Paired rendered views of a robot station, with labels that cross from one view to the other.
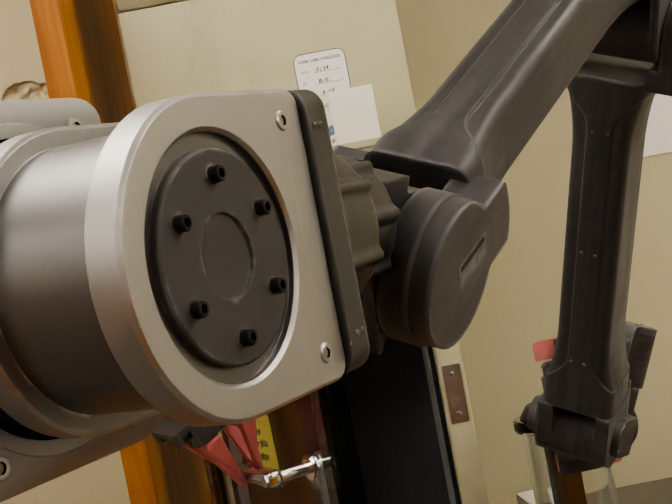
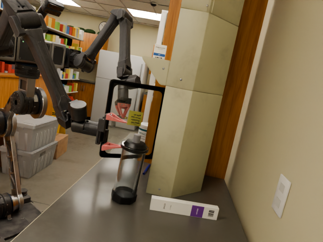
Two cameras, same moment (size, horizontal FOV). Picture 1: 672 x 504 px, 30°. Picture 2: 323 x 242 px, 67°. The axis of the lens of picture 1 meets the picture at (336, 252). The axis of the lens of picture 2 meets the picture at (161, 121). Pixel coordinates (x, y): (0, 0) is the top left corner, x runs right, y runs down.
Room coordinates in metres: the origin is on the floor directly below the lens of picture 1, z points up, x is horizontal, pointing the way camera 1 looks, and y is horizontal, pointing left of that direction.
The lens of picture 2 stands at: (1.56, -1.12, 1.44)
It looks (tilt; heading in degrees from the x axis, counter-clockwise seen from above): 10 degrees down; 95
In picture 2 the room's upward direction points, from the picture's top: 11 degrees clockwise
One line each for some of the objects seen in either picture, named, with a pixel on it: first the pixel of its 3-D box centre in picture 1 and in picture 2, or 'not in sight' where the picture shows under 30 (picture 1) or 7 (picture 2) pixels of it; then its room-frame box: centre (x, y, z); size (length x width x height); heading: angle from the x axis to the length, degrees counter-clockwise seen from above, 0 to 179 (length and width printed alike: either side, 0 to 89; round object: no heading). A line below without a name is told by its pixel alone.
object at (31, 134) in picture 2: not in sight; (32, 130); (-0.23, 1.67, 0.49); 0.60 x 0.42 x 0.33; 91
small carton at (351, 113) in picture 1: (351, 116); (159, 52); (1.41, -0.05, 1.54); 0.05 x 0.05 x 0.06; 6
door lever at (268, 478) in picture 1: (272, 470); not in sight; (1.24, 0.10, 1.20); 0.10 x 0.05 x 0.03; 29
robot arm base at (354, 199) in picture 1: (291, 234); not in sight; (0.57, 0.02, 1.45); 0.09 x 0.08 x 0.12; 60
